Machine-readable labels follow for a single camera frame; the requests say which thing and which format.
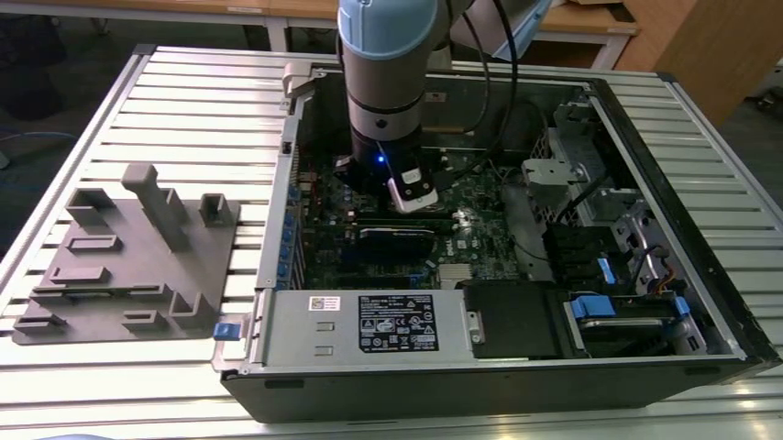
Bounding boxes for black graphics card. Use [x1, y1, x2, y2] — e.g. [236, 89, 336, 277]
[341, 225, 439, 275]

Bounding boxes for green motherboard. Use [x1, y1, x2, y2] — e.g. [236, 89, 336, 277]
[291, 150, 552, 292]

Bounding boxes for silver chipset heatsink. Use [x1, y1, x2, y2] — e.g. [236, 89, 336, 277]
[436, 262, 477, 281]

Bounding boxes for perforated metal drive cage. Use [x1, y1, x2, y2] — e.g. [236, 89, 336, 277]
[524, 103, 654, 230]

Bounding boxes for silver power supply unit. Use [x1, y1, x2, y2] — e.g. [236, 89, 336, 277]
[247, 289, 485, 369]

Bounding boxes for grey parts rack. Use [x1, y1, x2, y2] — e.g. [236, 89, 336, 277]
[9, 163, 244, 346]

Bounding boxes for blue disk carrier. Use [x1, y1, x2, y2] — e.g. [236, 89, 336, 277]
[563, 294, 696, 361]

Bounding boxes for black PC case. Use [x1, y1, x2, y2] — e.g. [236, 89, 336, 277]
[211, 61, 783, 425]

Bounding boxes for black office chair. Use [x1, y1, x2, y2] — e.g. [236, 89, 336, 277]
[0, 13, 69, 121]

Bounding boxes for wooden cabinet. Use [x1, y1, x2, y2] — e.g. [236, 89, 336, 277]
[616, 0, 783, 127]

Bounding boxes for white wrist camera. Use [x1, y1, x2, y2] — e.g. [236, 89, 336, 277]
[385, 167, 440, 215]

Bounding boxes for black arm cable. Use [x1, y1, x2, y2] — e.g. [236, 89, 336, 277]
[457, 6, 491, 137]
[436, 0, 522, 189]

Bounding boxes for grey metal bracket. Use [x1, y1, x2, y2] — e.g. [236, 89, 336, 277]
[522, 158, 590, 201]

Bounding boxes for curved black cable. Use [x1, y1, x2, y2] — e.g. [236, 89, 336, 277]
[552, 185, 606, 230]

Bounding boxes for wooden desk white frame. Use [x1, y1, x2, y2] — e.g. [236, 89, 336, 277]
[0, 0, 288, 54]
[268, 0, 643, 71]

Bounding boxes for blue floor cable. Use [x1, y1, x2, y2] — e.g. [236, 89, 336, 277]
[0, 130, 79, 149]

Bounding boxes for coloured power wires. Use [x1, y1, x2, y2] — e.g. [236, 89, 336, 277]
[648, 269, 682, 298]

